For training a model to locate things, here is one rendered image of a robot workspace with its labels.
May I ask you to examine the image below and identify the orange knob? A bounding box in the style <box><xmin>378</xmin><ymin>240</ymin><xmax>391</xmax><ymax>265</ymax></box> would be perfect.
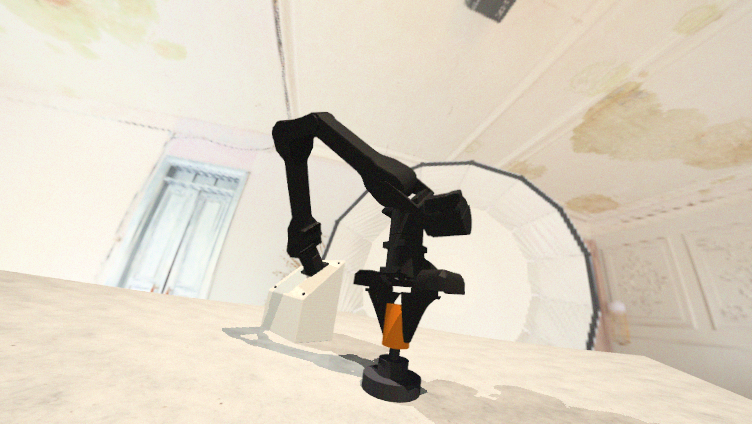
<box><xmin>382</xmin><ymin>303</ymin><xmax>410</xmax><ymax>349</ymax></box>

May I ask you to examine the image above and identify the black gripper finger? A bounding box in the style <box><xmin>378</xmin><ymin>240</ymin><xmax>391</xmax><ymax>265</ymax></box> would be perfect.
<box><xmin>365</xmin><ymin>288</ymin><xmax>401</xmax><ymax>334</ymax></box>
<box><xmin>401</xmin><ymin>292</ymin><xmax>441</xmax><ymax>343</ymax></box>

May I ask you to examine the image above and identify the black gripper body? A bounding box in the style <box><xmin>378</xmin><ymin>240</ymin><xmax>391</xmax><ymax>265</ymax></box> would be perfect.
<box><xmin>353</xmin><ymin>234</ymin><xmax>465</xmax><ymax>296</ymax></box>

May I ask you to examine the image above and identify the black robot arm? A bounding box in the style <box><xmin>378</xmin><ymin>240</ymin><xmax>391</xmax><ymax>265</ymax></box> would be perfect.
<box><xmin>272</xmin><ymin>112</ymin><xmax>472</xmax><ymax>277</ymax></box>

